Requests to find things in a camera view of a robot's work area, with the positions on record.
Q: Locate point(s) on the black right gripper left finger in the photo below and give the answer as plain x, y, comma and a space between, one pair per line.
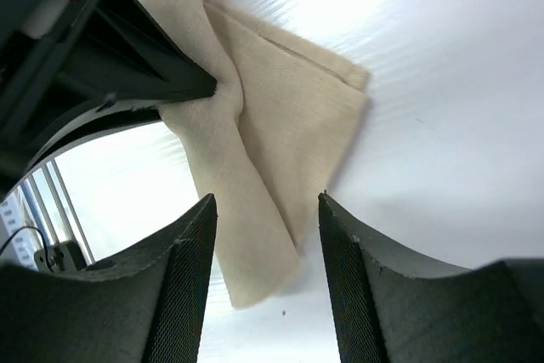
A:
143, 304

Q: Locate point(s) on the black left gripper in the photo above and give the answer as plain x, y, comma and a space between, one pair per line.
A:
58, 57

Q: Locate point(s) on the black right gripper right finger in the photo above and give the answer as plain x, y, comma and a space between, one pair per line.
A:
393, 304

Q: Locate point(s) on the beige cloth napkin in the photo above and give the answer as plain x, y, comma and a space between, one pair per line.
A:
284, 114

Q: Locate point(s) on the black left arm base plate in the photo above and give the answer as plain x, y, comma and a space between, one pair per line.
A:
61, 257

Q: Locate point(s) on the aluminium mounting rail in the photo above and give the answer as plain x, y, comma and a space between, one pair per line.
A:
42, 206

